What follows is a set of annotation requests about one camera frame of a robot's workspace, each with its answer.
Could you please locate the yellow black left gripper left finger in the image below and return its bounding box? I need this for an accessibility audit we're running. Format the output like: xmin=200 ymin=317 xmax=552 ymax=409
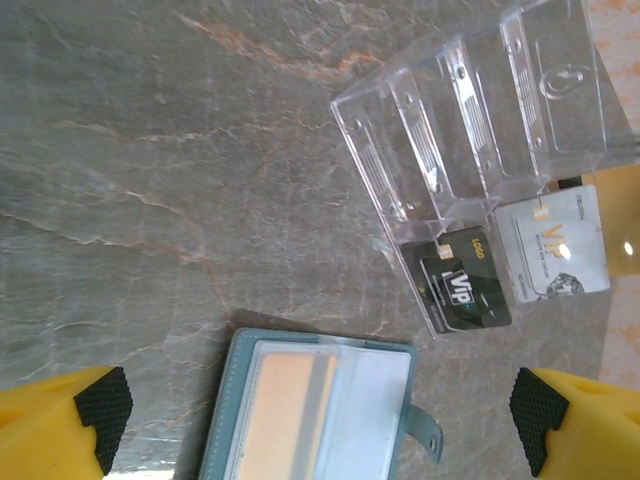
xmin=0 ymin=365 xmax=135 ymax=480

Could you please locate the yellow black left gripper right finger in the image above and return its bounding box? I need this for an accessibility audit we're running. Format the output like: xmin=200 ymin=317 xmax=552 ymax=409
xmin=508 ymin=367 xmax=640 ymax=480

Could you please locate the black Vip logo card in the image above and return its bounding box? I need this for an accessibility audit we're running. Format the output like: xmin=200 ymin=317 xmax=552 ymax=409
xmin=399 ymin=225 xmax=514 ymax=335

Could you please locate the light blue card holder wallet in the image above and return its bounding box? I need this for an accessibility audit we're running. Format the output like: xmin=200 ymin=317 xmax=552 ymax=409
xmin=172 ymin=327 xmax=445 ymax=480

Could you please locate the reflective silver card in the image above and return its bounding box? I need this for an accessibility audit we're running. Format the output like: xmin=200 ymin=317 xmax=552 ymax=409
xmin=244 ymin=349 xmax=339 ymax=480

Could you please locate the white VIP card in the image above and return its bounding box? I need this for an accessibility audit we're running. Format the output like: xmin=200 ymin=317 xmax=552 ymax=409
xmin=493 ymin=184 xmax=610 ymax=305

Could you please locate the clear acrylic tiered card stand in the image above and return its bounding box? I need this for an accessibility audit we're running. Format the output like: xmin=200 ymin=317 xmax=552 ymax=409
xmin=329 ymin=0 xmax=614 ymax=341

